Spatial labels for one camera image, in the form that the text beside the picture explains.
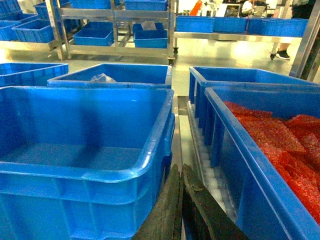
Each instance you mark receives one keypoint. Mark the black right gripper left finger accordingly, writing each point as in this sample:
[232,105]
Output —
[164,222]

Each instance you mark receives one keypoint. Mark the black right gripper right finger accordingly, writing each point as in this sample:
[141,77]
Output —
[203,217]

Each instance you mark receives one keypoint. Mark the metal shelf cart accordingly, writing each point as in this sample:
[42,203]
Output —
[122,21]

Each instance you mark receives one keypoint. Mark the blue crate with red bags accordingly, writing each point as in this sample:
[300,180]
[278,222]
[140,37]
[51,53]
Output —
[266,207]

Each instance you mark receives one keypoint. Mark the red bubble wrap bags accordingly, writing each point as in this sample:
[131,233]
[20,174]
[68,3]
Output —
[293,148]

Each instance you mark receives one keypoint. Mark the blue crate behind right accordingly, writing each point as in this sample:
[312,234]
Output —
[202,77]

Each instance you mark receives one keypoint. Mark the clear plastic bag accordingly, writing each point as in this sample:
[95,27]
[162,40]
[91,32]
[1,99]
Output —
[102,78]

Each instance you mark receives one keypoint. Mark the blue crate with plastic bag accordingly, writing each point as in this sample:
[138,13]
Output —
[142,76]

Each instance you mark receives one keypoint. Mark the person's black shoe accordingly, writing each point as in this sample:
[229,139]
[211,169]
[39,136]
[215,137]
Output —
[282,54]

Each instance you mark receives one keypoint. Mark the blue crate on cart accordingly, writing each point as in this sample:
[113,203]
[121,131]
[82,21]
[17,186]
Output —
[157,38]
[95,34]

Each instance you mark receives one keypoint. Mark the blue crate on table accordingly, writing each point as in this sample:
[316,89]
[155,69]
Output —
[277,27]
[194,24]
[230,25]

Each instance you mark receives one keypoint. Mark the blue crate far left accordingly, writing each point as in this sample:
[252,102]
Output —
[30,74]

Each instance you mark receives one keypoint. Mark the blue crate on left rack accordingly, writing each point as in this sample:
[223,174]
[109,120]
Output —
[35,31]
[7,22]

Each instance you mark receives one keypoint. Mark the metal roller shelf frame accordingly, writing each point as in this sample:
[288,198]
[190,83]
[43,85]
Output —
[196,154]

